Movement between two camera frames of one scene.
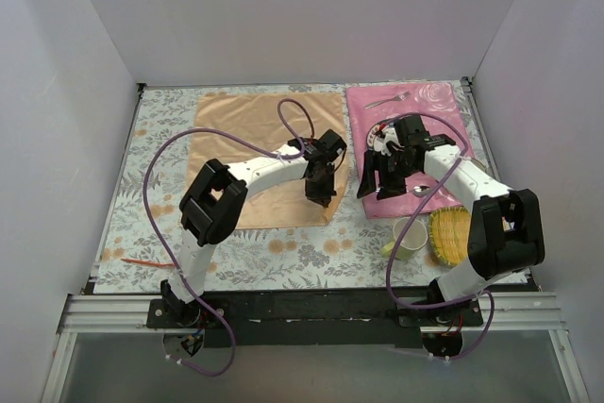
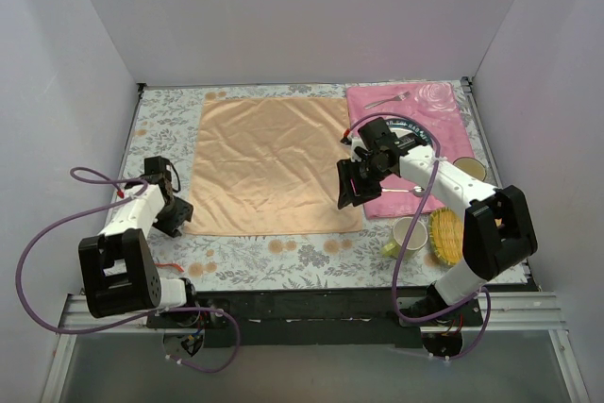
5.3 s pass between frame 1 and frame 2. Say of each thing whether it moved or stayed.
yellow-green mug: stayed
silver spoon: stayed
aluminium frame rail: stayed
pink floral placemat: stayed
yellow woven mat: stayed
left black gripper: moved
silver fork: stayed
